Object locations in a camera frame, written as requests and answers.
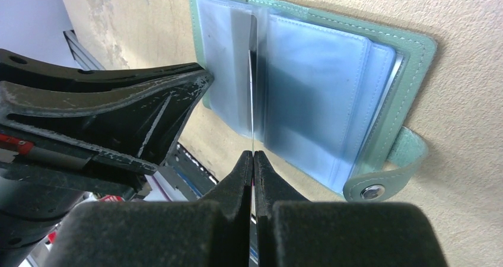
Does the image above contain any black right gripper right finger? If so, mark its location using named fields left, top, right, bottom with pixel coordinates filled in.
left=253, top=151, right=447, bottom=266

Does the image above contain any green card holder wallet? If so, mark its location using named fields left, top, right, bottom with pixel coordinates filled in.
left=189, top=0, right=437, bottom=202

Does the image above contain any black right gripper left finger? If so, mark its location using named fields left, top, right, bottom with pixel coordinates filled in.
left=45, top=151, right=253, bottom=266

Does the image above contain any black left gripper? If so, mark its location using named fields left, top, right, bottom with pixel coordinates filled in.
left=1, top=50, right=214, bottom=266

